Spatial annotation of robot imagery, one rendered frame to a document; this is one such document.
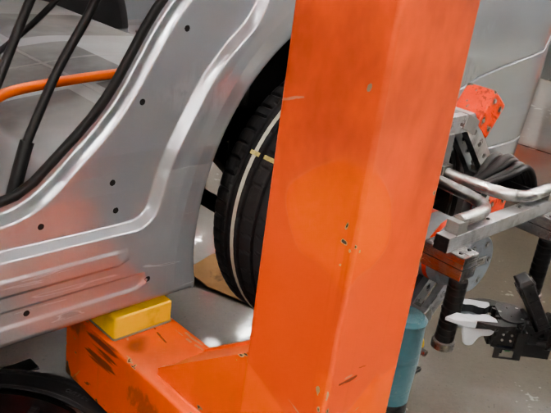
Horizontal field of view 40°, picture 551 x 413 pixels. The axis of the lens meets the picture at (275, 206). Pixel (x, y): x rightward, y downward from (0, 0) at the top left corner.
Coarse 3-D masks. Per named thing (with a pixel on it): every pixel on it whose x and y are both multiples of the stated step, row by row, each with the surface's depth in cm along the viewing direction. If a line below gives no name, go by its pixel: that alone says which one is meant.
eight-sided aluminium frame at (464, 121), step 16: (464, 112) 159; (464, 128) 159; (464, 144) 171; (480, 144) 168; (464, 160) 174; (480, 160) 170; (464, 208) 182; (416, 288) 184; (416, 304) 182; (432, 304) 180
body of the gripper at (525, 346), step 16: (496, 304) 142; (512, 304) 143; (512, 320) 137; (528, 320) 139; (496, 336) 139; (512, 336) 139; (528, 336) 140; (544, 336) 141; (496, 352) 140; (528, 352) 141; (544, 352) 141
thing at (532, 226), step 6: (540, 216) 158; (546, 216) 157; (528, 222) 160; (534, 222) 159; (540, 222) 158; (546, 222) 157; (522, 228) 161; (528, 228) 160; (534, 228) 159; (540, 228) 158; (546, 228) 157; (534, 234) 160; (540, 234) 159; (546, 234) 158
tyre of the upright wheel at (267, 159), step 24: (264, 120) 156; (240, 144) 156; (264, 144) 153; (240, 168) 156; (264, 168) 151; (456, 168) 182; (264, 192) 151; (216, 216) 160; (240, 216) 155; (264, 216) 150; (216, 240) 163; (240, 240) 156; (240, 264) 159
